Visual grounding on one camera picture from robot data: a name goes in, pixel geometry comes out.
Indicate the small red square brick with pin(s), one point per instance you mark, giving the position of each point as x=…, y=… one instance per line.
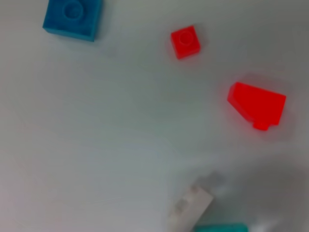
x=184, y=42

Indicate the white toy brick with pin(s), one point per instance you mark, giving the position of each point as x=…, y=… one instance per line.
x=188, y=207

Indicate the red sloped toy brick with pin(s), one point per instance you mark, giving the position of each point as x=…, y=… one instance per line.
x=256, y=104

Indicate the blue square toy brick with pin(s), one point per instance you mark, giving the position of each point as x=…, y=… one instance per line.
x=72, y=21

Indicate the teal square flat brick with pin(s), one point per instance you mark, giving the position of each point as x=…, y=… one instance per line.
x=222, y=228

